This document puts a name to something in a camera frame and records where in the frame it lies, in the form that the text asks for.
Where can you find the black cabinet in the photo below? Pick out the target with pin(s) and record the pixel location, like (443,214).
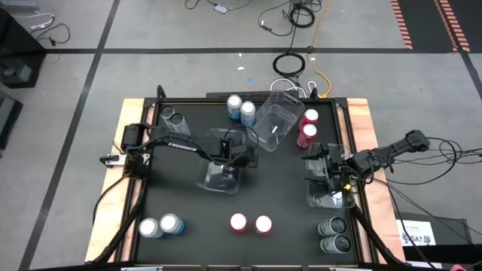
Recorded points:
(15,41)

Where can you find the red Fanta soda can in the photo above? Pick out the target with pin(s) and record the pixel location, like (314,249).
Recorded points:
(263,224)
(307,134)
(238,222)
(309,117)

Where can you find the small white paper scrap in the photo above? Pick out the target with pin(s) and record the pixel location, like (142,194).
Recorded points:
(241,68)

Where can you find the pink object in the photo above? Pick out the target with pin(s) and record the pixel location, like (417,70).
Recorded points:
(458,268)

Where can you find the grey power adapter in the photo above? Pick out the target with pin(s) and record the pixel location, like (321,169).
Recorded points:
(221,8)

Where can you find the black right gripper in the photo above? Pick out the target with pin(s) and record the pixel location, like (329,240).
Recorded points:
(337,160)

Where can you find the black metal table frame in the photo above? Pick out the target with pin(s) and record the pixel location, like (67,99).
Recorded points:
(196,101)

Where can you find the clear plastic bin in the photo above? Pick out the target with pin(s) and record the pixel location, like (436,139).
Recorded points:
(278,113)
(320,197)
(205,177)

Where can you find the black floor box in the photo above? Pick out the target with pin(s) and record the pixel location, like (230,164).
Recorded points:
(7,116)

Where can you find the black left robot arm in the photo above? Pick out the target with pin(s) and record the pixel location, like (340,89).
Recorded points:
(180,146)

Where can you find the grey and white soda can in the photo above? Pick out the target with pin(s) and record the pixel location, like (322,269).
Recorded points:
(336,244)
(333,226)
(177,120)
(166,111)

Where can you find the black box with sign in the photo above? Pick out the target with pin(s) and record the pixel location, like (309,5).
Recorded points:
(452,233)

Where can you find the white and blue soda can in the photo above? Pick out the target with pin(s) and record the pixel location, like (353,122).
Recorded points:
(248,111)
(148,227)
(234,103)
(171,223)

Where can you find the black perforated metal box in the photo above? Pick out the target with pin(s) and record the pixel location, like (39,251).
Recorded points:
(244,95)

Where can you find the silver metal edge bracket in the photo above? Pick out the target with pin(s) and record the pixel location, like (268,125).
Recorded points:
(348,269)
(141,269)

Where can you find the silver metal base bracket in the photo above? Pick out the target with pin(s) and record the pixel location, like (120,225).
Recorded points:
(113,160)

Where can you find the light wooden table board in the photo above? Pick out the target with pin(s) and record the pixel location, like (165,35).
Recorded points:
(130,113)

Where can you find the white paper sign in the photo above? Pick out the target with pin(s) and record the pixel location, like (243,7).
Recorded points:
(414,229)

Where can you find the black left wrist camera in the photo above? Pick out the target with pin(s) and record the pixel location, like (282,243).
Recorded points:
(226,147)

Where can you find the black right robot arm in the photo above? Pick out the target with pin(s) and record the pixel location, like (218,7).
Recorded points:
(399,148)

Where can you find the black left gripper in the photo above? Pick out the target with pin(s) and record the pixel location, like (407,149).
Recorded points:
(240,154)

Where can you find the black mat with orange stripes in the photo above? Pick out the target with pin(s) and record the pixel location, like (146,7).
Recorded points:
(425,22)

